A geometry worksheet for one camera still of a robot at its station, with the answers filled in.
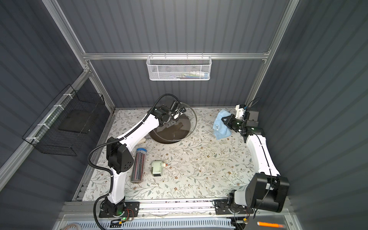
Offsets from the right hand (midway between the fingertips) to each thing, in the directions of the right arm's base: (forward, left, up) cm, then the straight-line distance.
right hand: (225, 118), depth 80 cm
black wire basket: (-12, +82, +6) cm, 83 cm away
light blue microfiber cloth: (-5, +3, -3) cm, 7 cm away
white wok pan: (+3, +31, -17) cm, 35 cm away
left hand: (+6, +32, -5) cm, 33 cm away
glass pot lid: (+26, +19, -25) cm, 40 cm away
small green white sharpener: (-21, +39, -20) cm, 49 cm away
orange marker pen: (-47, -18, -25) cm, 56 cm away
